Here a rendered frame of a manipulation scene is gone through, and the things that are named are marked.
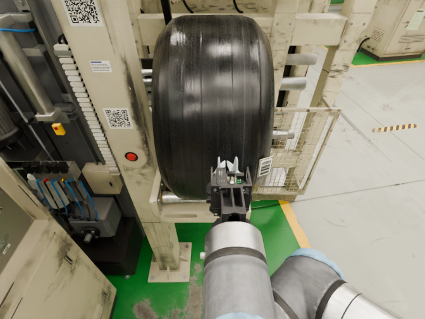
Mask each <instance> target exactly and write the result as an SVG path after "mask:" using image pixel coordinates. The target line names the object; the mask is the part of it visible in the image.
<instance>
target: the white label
mask: <svg viewBox="0 0 425 319"><path fill-rule="evenodd" d="M273 158H274V156H270V157H267V158H263V159H260V161H259V168H258V172H257V178H258V177H261V176H265V175H268V174H270V173H271V167H272V164H273Z"/></svg>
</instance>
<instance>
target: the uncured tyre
mask: <svg viewBox="0 0 425 319"><path fill-rule="evenodd" d="M151 104H152V127H153V135H154V145H155V150H156V158H157V163H158V167H159V172H160V174H161V178H162V180H163V182H164V184H165V186H166V187H167V188H168V189H169V190H170V191H171V192H172V193H173V194H174V195H176V196H177V197H179V198H181V199H185V200H206V199H207V197H206V186H207V184H208V183H209V182H210V181H211V167H212V173H214V172H215V170H216V168H217V167H218V157H220V163H222V162H223V161H229V162H230V163H232V164H233V163H234V160H235V157H237V158H238V171H239V172H240V173H244V182H246V183H247V179H246V172H247V167H248V168H249V172H250V177H251V181H252V193H253V192H254V191H255V190H256V189H257V188H258V187H259V186H260V185H261V184H262V182H263V180H264V178H265V176H261V177H258V178H257V172H258V168H259V161H260V160H261V159H263V158H267V157H270V152H271V144H272V138H273V125H274V66H273V56H272V51H271V45H270V42H269V39H268V36H267V35H266V33H265V32H264V31H263V29H262V28H261V27H260V26H259V25H258V24H257V23H256V21H255V20H254V19H253V18H249V17H247V16H243V15H182V16H179V17H176V18H173V19H172V20H171V21H170V22H169V23H168V24H167V26H165V28H164V29H163V30H162V31H161V33H160V34H159V35H158V37H157V41H156V45H155V49H154V56H153V62H152V83H151ZM252 193H251V194H252Z"/></svg>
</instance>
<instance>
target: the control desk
mask: <svg viewBox="0 0 425 319"><path fill-rule="evenodd" d="M117 298H118V296H117V294H116V288H115V287H114V286H113V285H112V283H111V282H110V281H109V280H108V279H107V278H106V277H105V276H104V274H103V273H102V272H101V271H100V270H99V269H98V267H96V266H95V264H94V263H93V262H92V261H91V260H90V258H89V257H88V256H87V255H86V254H85V253H84V252H83V251H82V250H81V249H80V247H79V246H78V245H77V244H76V243H75V241H74V240H73V239H72V238H71V237H70V236H69V235H68V234H67V233H66V231H65V230H64V229H63V228H62V227H61V225H60V224H59V223H58V222H57V221H56V220H55V219H54V218H53V217H52V216H51V214H50V212H48V210H46V208H45V207H44V206H43V205H42V203H41V202H40V201H39V200H38V199H37V198H36V197H35V196H34V195H33V194H32V192H31V191H30V190H29V189H28V187H27V186H26V185H25V184H24V183H23V182H22V181H21V180H20V179H19V178H18V176H17V175H16V174H15V173H14V171H13V170H12V169H11V168H10V167H9V166H8V165H7V164H6V163H5V161H4V160H3V159H2V158H1V157H0V319H112V318H113V313H114V309H115V306H116V302H117Z"/></svg>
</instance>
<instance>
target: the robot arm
mask: <svg viewBox="0 0 425 319"><path fill-rule="evenodd" d="M226 172H227V173H226ZM246 179H247V183H246V182H244V173H240V172H239V171H238V158H237V157H235V160H234V163H233V164H232V163H230V162H229V161H223V162H222V163H220V157H218V167H217V168H216V170H215V172H214V173H213V168H212V167H211V181H210V182H209V183H208V184H207V186H206V197H207V199H206V203H210V204H211V205H210V207H209V211H210V212H211V213H213V214H214V216H218V217H220V218H217V219H216V221H215V222H214V223H213V224H212V225H211V229H210V230H209V231H208V232H207V234H206V236H205V245H204V250H205V252H201V253H200V259H202V260H203V259H204V279H203V304H202V319H404V318H402V317H401V316H399V315H398V314H396V313H394V312H393V311H391V310H389V309H388V308H386V307H384V306H383V305H381V304H379V303H378V302H376V301H375V300H373V299H371V298H370V297H368V296H366V295H365V294H363V293H361V292H360V291H358V290H357V289H354V287H353V286H352V285H351V284H349V283H348V282H346V281H345V280H344V277H343V273H342V271H341V270H340V269H339V267H338V266H337V265H336V264H335V263H334V262H333V261H332V260H330V259H329V258H327V257H326V255H324V254H323V253H320V252H319V251H316V250H314V249H311V248H306V247H304V248H300V249H298V250H296V251H295V252H294V253H293V254H292V255H290V256H288V257H287V258H286V259H285V260H284V263H283V264H282V265H281V266H280V267H279V268H278V269H277V270H276V271H275V272H274V273H273V274H272V275H271V276H270V277H269V271H268V266H267V261H266V253H265V250H264V244H263V240H262V235H261V232H260V231H259V230H258V229H257V228H256V227H254V226H253V224H252V222H251V221H250V220H249V219H247V218H246V213H247V212H248V211H249V206H250V203H251V193H252V181H251V177H250V172H249V168H248V167H247V172H246Z"/></svg>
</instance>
